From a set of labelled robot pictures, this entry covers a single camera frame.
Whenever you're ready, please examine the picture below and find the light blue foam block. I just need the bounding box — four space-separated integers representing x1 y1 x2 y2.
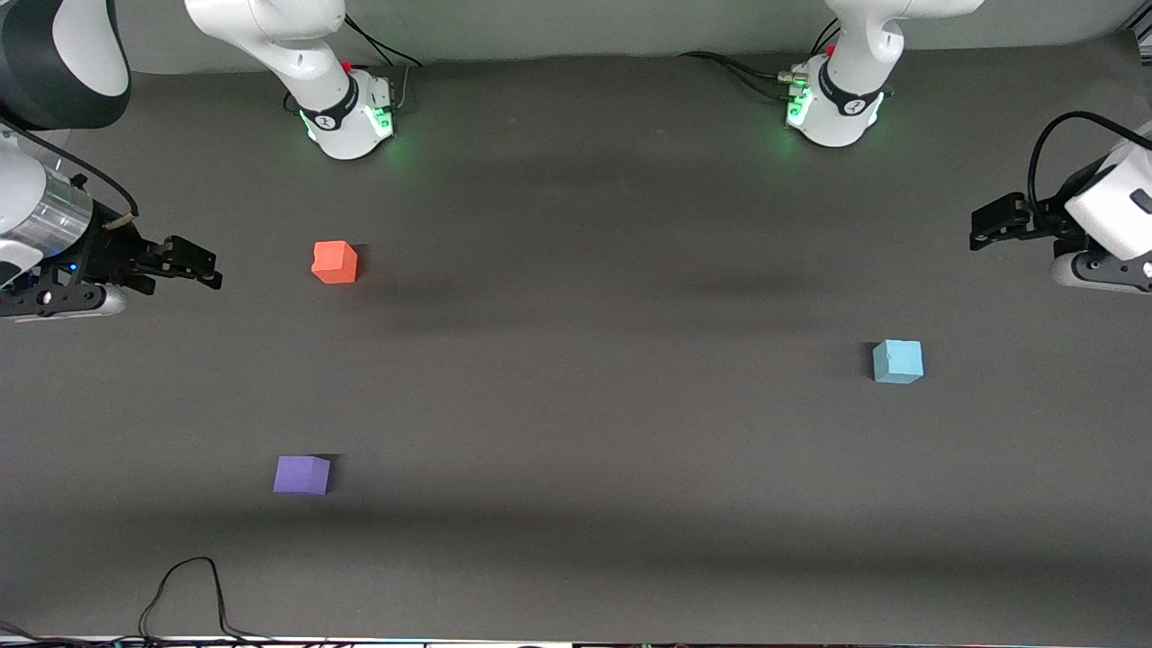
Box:
872 338 925 385

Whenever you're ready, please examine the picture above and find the orange foam block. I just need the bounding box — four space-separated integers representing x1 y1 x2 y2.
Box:
311 240 359 285

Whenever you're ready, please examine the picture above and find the purple foam block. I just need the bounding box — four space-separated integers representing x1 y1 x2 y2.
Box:
273 454 332 496

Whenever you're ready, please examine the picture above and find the black right arm base cable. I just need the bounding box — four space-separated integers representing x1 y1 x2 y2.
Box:
342 13 424 116

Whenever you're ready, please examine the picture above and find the black arm base cable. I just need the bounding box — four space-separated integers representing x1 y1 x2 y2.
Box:
679 18 842 102
342 13 424 116

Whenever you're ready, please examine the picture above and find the black left arm base cable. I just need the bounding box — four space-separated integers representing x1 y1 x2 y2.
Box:
679 18 842 102

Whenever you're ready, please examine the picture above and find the thin black looped cable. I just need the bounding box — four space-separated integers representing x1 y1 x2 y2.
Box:
138 556 275 645

